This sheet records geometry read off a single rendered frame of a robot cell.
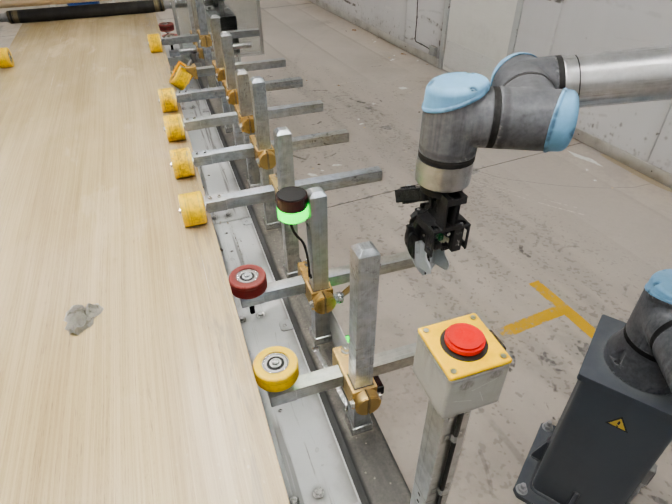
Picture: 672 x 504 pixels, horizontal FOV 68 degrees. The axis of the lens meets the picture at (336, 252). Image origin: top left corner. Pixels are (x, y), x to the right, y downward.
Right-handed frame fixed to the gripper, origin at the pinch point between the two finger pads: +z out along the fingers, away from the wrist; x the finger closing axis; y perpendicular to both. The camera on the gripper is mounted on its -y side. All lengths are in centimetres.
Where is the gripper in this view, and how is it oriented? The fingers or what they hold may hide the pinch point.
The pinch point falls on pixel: (423, 266)
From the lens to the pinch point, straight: 97.9
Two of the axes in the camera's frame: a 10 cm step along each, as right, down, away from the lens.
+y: 3.5, 5.8, -7.4
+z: 0.0, 7.9, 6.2
